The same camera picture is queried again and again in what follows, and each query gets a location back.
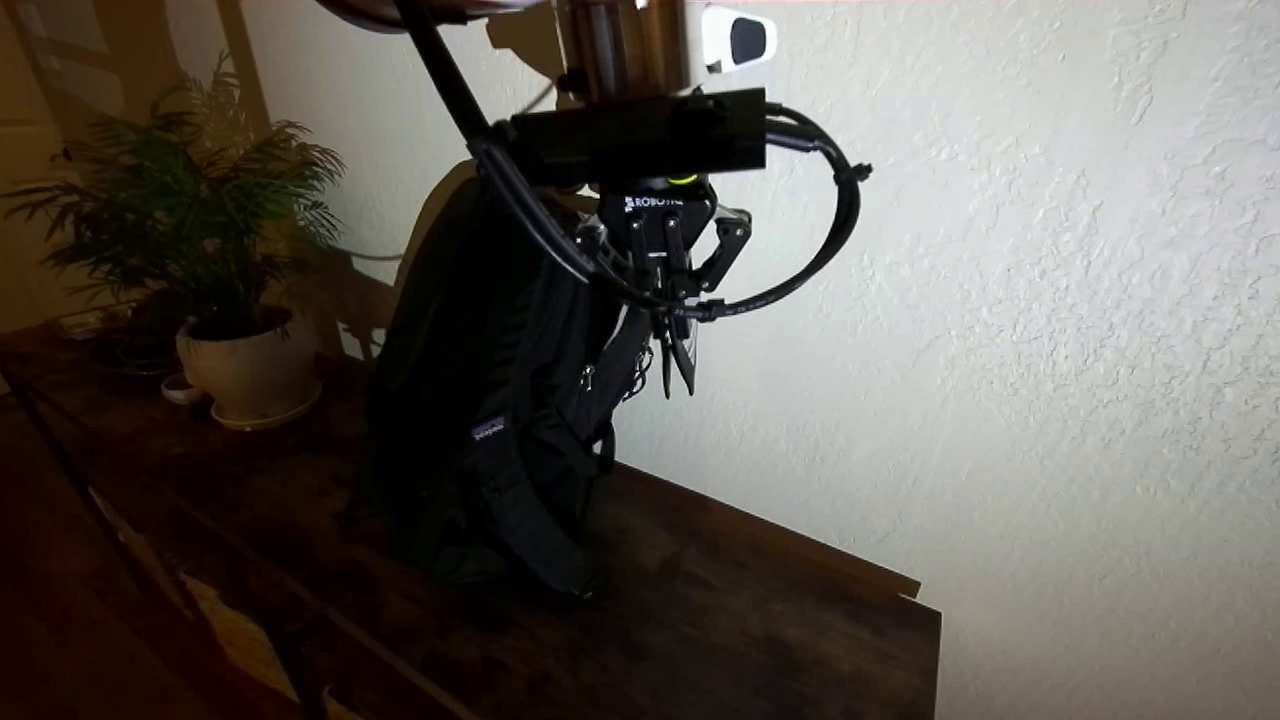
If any green palm plant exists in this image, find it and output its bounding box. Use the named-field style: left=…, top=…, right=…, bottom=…
left=5, top=73, right=340, bottom=341

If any dark navy backpack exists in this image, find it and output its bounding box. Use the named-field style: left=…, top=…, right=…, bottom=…
left=367, top=177, right=652, bottom=599

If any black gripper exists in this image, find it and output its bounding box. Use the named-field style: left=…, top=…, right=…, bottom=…
left=601, top=177, right=753, bottom=399

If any dark wooden cabinet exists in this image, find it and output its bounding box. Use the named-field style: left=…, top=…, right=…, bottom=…
left=5, top=329, right=939, bottom=720

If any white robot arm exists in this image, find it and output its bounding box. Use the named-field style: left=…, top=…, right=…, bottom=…
left=321, top=0, right=771, bottom=385

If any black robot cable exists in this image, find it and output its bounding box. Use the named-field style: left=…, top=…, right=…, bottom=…
left=394, top=0, right=876, bottom=329

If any white plant pot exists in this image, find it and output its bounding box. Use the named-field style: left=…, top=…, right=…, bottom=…
left=174, top=310, right=323, bottom=431

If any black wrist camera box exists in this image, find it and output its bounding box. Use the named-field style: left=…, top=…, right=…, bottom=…
left=503, top=88, right=765, bottom=182

